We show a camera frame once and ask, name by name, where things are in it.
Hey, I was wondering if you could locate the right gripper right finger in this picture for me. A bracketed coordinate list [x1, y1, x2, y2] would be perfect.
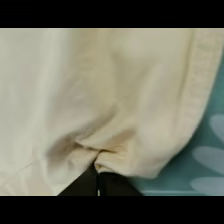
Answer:
[97, 171, 145, 197]

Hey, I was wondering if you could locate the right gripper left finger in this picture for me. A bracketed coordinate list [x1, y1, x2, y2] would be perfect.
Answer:
[57, 163, 99, 197]

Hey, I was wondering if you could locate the cream T-shirt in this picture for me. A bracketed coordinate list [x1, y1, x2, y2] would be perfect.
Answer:
[0, 27, 224, 197]

